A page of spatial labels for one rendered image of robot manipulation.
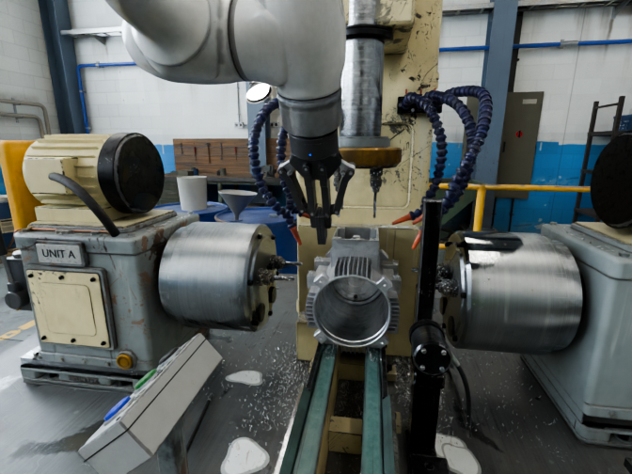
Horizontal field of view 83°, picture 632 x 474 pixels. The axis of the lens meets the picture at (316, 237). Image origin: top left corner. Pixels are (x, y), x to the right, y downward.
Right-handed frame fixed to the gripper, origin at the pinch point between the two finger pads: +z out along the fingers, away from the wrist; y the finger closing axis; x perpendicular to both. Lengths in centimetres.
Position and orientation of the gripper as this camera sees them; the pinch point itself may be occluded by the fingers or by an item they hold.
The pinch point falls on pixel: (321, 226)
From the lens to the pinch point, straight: 67.8
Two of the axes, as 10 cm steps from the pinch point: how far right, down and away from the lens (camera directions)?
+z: 0.8, 7.2, 6.9
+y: -9.9, -0.5, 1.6
